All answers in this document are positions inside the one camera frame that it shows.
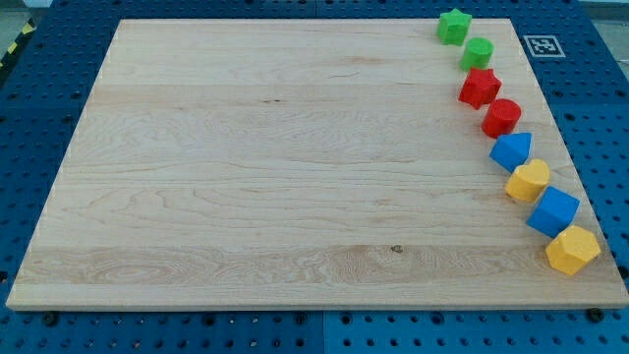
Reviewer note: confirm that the black bolt left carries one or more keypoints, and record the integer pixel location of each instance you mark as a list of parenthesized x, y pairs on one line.
[(50, 318)]

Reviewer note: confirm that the blue cube block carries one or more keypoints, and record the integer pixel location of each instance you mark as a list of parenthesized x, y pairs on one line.
[(554, 212)]

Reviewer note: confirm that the green star block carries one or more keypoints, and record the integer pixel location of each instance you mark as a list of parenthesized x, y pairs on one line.
[(453, 26)]

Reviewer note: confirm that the white fiducial marker tag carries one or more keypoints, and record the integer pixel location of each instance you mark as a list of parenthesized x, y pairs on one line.
[(544, 46)]

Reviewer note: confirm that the yellow heart block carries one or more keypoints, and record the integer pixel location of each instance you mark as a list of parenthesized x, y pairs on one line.
[(528, 181)]

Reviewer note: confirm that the yellow black hazard tape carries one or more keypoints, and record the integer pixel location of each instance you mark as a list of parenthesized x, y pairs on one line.
[(18, 45)]

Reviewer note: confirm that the light wooden board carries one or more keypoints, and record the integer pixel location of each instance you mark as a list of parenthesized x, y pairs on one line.
[(240, 165)]

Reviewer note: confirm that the black bolt right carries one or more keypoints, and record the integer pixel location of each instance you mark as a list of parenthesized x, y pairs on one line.
[(595, 315)]

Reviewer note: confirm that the red cylinder block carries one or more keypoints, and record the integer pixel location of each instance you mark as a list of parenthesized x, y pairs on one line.
[(501, 118)]

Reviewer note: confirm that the green cylinder block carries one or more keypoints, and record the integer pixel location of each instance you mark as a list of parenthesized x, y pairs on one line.
[(477, 54)]

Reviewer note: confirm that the blue pentagon block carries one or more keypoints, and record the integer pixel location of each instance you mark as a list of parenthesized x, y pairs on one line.
[(512, 150)]

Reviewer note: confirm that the black bolt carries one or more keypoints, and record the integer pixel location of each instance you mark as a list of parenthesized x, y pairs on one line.
[(595, 315), (50, 318)]

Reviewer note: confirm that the yellow hexagon block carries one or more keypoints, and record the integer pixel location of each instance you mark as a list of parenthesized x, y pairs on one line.
[(572, 249)]

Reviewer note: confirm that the red star block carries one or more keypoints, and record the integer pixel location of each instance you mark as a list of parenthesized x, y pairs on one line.
[(480, 87)]

